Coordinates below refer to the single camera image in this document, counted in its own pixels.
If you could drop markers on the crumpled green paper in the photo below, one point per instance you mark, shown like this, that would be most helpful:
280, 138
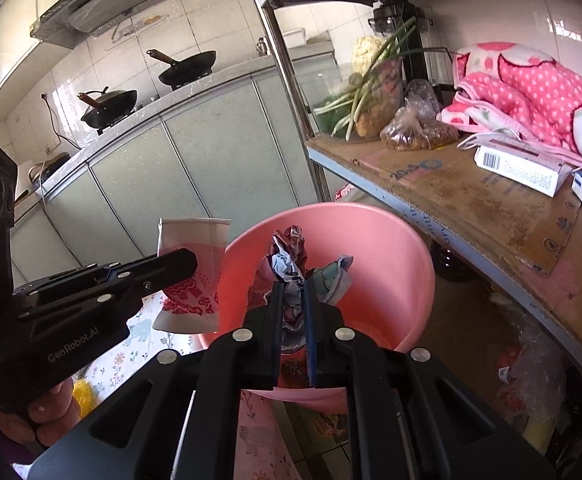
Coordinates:
333, 276

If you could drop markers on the yellow fluffy object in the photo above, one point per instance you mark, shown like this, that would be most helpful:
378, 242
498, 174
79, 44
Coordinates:
85, 397

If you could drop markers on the metal shelf rack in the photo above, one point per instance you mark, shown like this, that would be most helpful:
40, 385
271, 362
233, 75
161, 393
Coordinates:
283, 60

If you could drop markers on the pink plastic basin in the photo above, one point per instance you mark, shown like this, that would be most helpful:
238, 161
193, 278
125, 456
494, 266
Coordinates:
381, 280

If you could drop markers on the white cardboard box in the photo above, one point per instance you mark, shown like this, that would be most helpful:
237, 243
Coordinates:
521, 167

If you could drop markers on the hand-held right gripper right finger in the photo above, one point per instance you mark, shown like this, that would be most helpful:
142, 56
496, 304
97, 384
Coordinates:
312, 332

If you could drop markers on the red and white paper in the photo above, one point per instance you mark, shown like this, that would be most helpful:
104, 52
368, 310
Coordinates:
286, 260

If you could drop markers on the white plastic container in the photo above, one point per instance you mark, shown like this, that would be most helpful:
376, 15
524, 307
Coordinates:
293, 38

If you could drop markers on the green printed package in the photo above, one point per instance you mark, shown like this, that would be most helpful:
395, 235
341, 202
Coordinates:
321, 427

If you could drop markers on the brown food in plastic bag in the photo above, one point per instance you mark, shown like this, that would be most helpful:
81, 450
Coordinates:
378, 115

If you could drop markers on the black blender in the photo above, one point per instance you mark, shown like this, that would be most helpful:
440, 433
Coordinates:
416, 62

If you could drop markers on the pink dotted blanket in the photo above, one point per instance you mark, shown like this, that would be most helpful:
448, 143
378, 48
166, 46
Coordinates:
531, 95

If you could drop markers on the dark bottle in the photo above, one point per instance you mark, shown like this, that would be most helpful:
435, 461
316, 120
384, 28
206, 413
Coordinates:
448, 262

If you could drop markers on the floral tablecloth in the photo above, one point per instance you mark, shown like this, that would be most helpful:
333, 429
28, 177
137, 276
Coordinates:
141, 331

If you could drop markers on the clear crumpled plastic bag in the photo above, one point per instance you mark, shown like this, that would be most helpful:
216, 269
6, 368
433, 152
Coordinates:
531, 365

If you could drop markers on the red patterned paper cup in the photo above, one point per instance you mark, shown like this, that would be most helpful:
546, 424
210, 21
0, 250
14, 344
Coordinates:
191, 312

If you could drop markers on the clear bag of brown spices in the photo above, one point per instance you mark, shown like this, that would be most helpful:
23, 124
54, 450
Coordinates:
418, 135

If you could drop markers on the green kitchen counter cabinet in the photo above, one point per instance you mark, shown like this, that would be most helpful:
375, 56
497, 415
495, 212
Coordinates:
196, 150

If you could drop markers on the brown cardboard sheet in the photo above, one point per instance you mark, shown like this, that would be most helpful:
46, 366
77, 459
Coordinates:
446, 190

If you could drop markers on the grey range hood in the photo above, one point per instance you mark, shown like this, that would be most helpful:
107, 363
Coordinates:
101, 5

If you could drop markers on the person's left hand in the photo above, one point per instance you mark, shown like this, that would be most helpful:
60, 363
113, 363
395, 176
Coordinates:
53, 410

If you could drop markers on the dark electric cooker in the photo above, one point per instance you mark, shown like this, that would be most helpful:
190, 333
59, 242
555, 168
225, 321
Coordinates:
51, 167

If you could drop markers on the black wok with lid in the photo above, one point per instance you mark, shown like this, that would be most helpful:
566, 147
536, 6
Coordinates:
111, 107

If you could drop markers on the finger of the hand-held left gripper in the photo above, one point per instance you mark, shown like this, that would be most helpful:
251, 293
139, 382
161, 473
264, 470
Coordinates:
71, 275
166, 270

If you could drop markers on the pale cabbage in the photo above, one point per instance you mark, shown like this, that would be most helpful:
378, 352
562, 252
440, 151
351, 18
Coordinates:
366, 52

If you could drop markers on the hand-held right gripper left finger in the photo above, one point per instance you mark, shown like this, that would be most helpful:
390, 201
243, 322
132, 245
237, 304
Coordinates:
275, 325

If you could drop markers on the green onions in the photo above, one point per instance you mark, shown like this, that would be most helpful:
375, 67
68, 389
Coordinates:
366, 91

